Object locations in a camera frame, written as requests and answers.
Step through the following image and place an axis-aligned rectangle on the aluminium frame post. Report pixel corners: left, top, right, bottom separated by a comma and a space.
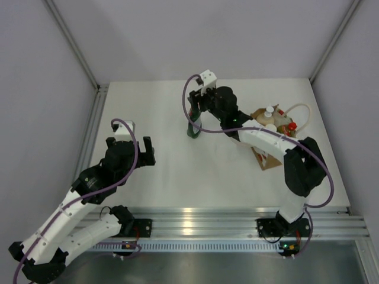
309, 0, 364, 85
42, 0, 99, 91

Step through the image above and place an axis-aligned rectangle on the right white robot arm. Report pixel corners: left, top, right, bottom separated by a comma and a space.
186, 86, 331, 235

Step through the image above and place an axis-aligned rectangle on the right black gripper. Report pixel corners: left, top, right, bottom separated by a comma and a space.
187, 86, 225, 122

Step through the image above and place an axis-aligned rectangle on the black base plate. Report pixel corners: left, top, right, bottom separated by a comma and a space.
129, 218, 153, 238
256, 218, 282, 238

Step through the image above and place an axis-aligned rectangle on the purple cable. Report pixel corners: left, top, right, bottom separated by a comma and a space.
11, 118, 139, 284
182, 74, 335, 258

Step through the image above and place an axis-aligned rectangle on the white slotted cable duct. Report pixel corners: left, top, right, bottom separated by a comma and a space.
85, 239, 295, 253

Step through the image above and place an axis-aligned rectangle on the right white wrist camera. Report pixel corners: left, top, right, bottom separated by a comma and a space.
196, 69, 217, 95

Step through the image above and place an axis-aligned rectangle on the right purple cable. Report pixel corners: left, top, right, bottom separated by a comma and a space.
182, 74, 335, 258

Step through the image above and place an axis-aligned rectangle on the green white-capped bottle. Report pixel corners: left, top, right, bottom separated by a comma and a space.
265, 124, 277, 132

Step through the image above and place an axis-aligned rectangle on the clear red-capped bottle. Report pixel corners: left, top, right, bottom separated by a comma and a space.
277, 122, 297, 138

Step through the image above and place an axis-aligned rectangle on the cream pump lotion bottle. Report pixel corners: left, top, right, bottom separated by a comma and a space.
256, 106, 275, 126

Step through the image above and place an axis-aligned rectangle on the left aluminium frame post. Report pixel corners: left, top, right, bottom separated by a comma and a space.
42, 0, 99, 91

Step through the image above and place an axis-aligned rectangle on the right aluminium frame post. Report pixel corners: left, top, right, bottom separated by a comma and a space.
309, 0, 364, 85

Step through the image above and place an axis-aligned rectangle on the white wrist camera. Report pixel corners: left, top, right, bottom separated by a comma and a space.
196, 69, 217, 95
112, 121, 135, 142

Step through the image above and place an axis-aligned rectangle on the aluminium mounting rail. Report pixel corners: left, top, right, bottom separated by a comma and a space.
75, 206, 371, 239

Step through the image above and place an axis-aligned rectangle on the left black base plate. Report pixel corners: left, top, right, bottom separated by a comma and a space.
129, 218, 153, 238

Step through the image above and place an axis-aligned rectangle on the green dish soap bottle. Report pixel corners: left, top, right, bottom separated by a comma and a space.
187, 109, 202, 139

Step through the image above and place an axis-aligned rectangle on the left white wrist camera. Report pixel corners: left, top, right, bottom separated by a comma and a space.
112, 121, 135, 142

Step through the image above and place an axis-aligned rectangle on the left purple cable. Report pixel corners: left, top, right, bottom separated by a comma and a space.
11, 118, 139, 284

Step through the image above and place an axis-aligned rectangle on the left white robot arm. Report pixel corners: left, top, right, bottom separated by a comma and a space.
8, 137, 156, 283

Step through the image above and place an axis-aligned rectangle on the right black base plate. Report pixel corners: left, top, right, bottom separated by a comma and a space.
256, 218, 282, 238

